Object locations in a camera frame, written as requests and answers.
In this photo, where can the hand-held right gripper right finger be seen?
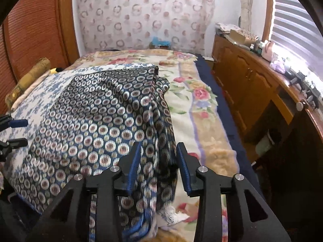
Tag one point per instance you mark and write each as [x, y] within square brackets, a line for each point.
[183, 171]

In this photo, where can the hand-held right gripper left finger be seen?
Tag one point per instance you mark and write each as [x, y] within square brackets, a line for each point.
[132, 171]

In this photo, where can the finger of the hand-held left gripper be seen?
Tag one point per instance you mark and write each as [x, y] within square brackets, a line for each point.
[17, 123]
[17, 143]

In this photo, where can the navy medallion print silk garment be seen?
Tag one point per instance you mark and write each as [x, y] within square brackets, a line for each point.
[101, 118]

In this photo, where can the blue white floral cloth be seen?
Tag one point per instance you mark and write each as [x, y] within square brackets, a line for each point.
[37, 100]

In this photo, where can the yellow woven pillow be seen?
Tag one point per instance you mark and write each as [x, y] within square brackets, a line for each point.
[35, 70]

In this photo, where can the navy bed sheet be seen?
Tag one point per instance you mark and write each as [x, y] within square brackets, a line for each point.
[236, 133]

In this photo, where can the floral fleece blanket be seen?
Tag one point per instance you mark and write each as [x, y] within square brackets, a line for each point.
[196, 105]

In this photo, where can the grey trash bin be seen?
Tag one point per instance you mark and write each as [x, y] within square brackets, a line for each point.
[265, 141]

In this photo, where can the wooden louvered wardrobe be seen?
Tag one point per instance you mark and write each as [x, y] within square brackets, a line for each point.
[32, 30]

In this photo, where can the wooden cabinet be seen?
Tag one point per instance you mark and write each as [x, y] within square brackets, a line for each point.
[247, 75]

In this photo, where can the teal object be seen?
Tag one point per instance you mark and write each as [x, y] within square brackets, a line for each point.
[161, 42]

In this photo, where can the round white knob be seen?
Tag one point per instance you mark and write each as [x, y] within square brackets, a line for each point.
[300, 105]

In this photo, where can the purple cloth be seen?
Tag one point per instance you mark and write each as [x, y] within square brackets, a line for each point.
[278, 65]

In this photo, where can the cardboard box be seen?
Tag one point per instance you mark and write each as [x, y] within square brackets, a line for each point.
[238, 35]

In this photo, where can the pink container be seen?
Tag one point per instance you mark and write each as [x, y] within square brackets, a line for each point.
[268, 51]

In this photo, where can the patterned cloth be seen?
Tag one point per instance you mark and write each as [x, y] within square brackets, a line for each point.
[227, 28]

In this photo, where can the circle print curtain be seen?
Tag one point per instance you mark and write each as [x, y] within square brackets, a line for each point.
[151, 10]

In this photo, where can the wooden window frame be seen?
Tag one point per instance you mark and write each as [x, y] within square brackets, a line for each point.
[268, 10]

